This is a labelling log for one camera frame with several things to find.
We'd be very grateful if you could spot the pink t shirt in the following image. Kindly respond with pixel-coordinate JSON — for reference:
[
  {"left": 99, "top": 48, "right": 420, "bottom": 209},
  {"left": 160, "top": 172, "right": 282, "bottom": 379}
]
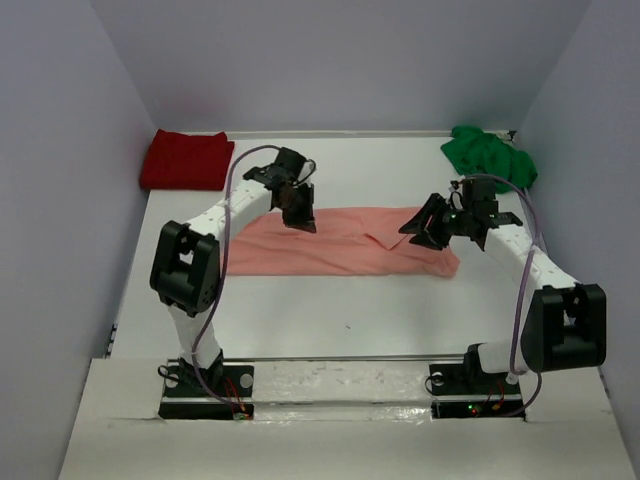
[{"left": 227, "top": 207, "right": 460, "bottom": 278}]

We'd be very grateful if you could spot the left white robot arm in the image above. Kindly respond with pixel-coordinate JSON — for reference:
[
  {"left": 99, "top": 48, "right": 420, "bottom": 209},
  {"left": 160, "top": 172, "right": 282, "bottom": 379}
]
[{"left": 149, "top": 146, "right": 317, "bottom": 394}]

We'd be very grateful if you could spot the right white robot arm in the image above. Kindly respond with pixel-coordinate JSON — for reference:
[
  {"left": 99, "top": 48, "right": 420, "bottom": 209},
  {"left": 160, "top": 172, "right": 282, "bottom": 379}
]
[{"left": 399, "top": 174, "right": 607, "bottom": 377}]

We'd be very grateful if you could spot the crumpled green t shirt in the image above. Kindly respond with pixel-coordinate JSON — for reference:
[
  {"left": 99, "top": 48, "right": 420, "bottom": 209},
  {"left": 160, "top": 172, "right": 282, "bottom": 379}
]
[{"left": 441, "top": 125, "right": 538, "bottom": 189}]

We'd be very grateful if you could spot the folded red t shirt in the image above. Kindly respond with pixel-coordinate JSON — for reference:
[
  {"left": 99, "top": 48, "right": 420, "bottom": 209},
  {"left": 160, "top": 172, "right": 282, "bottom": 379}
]
[{"left": 139, "top": 129, "right": 235, "bottom": 191}]

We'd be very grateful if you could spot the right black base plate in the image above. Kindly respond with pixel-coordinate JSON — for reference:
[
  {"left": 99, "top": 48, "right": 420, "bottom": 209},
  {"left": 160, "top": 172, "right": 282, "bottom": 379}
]
[{"left": 424, "top": 363, "right": 524, "bottom": 420}]

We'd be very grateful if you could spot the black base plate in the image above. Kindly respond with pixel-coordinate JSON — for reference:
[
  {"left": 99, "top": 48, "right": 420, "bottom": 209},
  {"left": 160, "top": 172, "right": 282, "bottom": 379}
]
[
  {"left": 158, "top": 363, "right": 254, "bottom": 421},
  {"left": 424, "top": 363, "right": 524, "bottom": 420}
]

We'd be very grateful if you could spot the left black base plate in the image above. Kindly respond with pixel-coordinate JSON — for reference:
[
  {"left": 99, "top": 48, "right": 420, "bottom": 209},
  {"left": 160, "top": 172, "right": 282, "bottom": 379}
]
[{"left": 158, "top": 363, "right": 254, "bottom": 421}]

